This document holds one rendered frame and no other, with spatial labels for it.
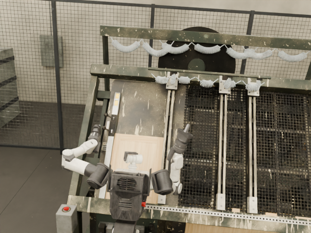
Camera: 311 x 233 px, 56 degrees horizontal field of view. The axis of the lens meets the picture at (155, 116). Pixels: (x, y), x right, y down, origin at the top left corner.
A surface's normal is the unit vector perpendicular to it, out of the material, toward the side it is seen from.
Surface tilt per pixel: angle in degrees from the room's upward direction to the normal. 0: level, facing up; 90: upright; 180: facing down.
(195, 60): 90
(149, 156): 51
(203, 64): 90
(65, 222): 90
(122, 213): 82
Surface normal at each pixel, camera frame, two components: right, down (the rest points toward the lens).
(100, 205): -0.03, -0.33
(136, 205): -0.07, 0.21
